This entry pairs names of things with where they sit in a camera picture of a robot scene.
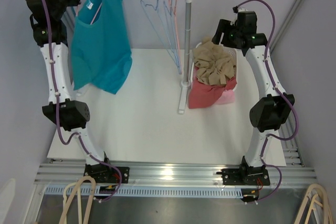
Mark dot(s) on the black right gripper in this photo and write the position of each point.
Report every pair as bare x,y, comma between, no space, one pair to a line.
223,27

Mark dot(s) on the tan t-shirt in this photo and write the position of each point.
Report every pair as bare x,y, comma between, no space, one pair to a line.
215,66

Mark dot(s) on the light blue wire hanger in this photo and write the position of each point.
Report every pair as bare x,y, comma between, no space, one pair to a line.
170,36
156,17

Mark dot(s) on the teal t-shirt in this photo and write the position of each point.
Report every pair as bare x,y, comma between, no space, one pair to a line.
101,52

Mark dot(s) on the pink t-shirt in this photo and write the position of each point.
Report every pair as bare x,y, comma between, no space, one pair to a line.
228,96

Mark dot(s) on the coral red t-shirt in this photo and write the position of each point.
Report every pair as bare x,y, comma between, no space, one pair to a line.
203,95

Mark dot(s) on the pink wire hanger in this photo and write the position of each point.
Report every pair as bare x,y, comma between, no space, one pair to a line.
173,8

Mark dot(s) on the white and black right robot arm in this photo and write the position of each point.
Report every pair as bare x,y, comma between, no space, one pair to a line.
273,107

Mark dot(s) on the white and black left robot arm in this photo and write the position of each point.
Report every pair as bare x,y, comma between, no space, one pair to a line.
70,116

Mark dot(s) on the white perforated plastic basket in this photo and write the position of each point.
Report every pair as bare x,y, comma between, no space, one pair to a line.
231,51

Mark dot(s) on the white and grey clothes rack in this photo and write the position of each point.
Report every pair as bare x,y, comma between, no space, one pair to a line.
186,51

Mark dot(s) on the beige wooden hangers right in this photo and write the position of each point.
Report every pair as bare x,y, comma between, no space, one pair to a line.
314,207

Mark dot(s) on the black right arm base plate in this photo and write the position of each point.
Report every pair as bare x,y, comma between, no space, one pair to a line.
241,176

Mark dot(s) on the aluminium mounting rail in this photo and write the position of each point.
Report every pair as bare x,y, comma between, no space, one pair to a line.
170,175

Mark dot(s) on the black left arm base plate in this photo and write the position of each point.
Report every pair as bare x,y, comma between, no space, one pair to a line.
104,174

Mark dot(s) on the white slotted cable duct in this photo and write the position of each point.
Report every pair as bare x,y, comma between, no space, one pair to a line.
147,191

